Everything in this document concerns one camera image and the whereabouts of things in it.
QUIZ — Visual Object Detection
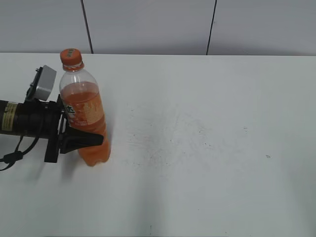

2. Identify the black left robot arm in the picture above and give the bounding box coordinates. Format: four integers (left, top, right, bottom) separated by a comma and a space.
0, 96, 66, 171

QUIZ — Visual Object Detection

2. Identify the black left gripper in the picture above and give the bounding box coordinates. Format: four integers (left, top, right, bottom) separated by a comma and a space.
37, 94, 104, 163

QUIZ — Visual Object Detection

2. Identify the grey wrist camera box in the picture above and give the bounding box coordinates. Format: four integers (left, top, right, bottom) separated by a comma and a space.
25, 65, 57, 101

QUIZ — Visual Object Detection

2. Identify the orange bottle cap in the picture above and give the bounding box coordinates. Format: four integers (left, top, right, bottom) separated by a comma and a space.
60, 48, 82, 66

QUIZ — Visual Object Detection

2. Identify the orange soda plastic bottle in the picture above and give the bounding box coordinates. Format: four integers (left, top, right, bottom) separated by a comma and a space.
59, 66, 111, 166

